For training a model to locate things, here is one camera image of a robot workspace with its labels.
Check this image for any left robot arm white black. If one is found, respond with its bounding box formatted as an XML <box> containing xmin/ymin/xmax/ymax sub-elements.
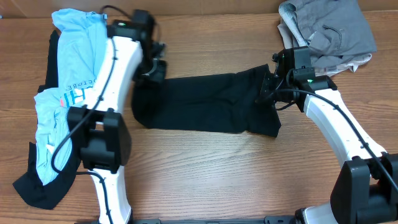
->
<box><xmin>67</xmin><ymin>9</ymin><xmax>167</xmax><ymax>223</ymax></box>

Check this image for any black t-shirt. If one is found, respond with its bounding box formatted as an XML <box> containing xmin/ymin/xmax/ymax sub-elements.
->
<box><xmin>131</xmin><ymin>65</ymin><xmax>281</xmax><ymax>137</ymax></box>

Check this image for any black garment under blue shirt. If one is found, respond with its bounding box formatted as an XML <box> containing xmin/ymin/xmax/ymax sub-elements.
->
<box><xmin>13</xmin><ymin>31</ymin><xmax>80</xmax><ymax>210</ymax></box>

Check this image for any gray folded garment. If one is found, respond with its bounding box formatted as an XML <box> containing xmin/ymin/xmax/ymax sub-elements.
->
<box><xmin>277</xmin><ymin>0</ymin><xmax>377</xmax><ymax>68</ymax></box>

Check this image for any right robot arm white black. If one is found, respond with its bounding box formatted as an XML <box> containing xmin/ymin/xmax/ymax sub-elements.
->
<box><xmin>258</xmin><ymin>47</ymin><xmax>397</xmax><ymax>224</ymax></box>

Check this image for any light blue t-shirt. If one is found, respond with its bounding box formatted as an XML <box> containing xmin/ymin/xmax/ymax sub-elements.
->
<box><xmin>34</xmin><ymin>9</ymin><xmax>107</xmax><ymax>185</ymax></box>

